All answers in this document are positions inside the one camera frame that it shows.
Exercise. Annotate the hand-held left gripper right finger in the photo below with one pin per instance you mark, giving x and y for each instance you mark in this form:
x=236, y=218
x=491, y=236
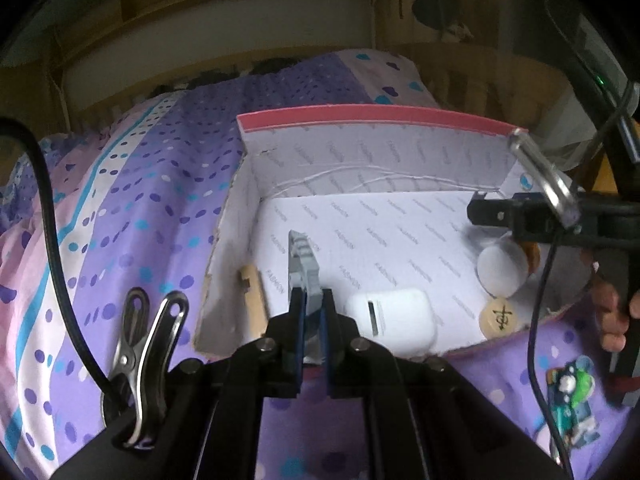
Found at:
x=329, y=330

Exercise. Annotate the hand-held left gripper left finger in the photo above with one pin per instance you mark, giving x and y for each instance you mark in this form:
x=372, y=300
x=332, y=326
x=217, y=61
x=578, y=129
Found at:
x=297, y=330

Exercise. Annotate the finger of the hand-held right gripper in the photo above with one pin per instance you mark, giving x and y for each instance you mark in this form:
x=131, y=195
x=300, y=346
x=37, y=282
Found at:
x=527, y=195
x=495, y=212

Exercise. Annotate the beige wooden stick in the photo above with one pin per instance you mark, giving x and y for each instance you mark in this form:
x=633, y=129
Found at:
x=252, y=295

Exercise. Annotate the white round lid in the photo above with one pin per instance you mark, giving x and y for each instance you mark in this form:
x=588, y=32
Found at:
x=500, y=270

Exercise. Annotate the white ice-cream bar toy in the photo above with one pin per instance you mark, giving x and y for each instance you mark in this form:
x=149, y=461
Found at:
x=395, y=315

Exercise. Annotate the beige round token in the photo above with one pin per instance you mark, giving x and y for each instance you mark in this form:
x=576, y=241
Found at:
x=492, y=317

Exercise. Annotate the pink cardboard box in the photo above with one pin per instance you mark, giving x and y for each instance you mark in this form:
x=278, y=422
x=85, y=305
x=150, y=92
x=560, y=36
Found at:
x=375, y=220

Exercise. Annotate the person's right hand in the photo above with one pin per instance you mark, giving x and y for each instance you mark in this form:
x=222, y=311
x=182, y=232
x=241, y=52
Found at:
x=612, y=310

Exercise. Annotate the metal spring clip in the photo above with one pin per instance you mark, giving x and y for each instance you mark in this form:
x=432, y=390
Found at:
x=145, y=360
x=545, y=175

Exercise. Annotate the purple pink dotted quilt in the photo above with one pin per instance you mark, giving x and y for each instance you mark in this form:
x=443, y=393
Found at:
x=135, y=200

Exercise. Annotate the wooden bed frame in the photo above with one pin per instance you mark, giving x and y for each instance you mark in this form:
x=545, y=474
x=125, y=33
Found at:
x=250, y=25

